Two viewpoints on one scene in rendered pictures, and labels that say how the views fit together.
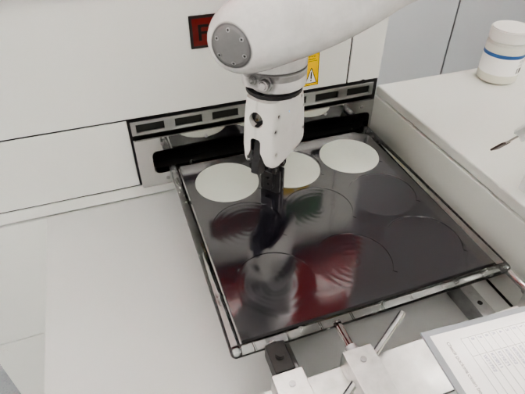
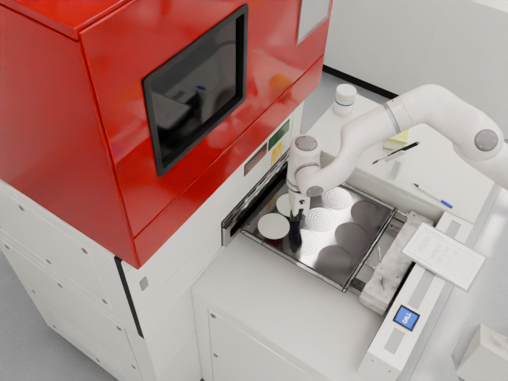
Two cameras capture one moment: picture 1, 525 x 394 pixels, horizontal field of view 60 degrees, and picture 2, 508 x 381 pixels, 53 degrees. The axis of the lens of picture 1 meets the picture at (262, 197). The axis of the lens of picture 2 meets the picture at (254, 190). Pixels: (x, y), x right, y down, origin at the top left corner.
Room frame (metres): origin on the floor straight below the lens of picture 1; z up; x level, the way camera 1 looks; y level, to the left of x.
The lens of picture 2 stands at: (-0.15, 0.71, 2.19)
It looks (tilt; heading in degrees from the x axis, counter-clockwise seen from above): 50 degrees down; 322
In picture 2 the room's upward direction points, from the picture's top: 3 degrees clockwise
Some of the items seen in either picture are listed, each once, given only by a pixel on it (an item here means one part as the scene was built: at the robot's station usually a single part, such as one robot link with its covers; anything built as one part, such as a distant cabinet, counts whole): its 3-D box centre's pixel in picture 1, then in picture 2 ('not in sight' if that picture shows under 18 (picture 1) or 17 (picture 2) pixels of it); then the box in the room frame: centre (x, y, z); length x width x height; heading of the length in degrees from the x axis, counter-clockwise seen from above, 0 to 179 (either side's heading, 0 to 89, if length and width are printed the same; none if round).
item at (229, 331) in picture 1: (198, 241); (291, 259); (0.44, 0.09, 0.90); 0.37 x 0.01 x 0.01; 19
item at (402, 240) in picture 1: (317, 209); (320, 220); (0.50, -0.08, 0.90); 0.34 x 0.34 x 0.01; 19
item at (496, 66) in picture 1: (504, 52); (344, 100); (0.80, -0.44, 1.01); 0.07 x 0.07 x 0.10
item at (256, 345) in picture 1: (382, 306); (371, 247); (0.33, -0.14, 0.90); 0.38 x 0.01 x 0.01; 109
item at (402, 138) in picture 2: not in sight; (395, 139); (0.56, -0.46, 1.00); 0.07 x 0.07 x 0.07; 38
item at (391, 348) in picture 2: not in sight; (418, 294); (0.13, -0.14, 0.89); 0.55 x 0.09 x 0.14; 109
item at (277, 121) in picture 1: (273, 116); (298, 193); (0.55, -0.02, 1.03); 0.10 x 0.07 x 0.11; 151
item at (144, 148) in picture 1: (261, 140); (262, 193); (0.69, 0.00, 0.89); 0.44 x 0.02 x 0.10; 109
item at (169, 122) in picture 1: (259, 106); (262, 180); (0.70, 0.00, 0.96); 0.44 x 0.01 x 0.02; 109
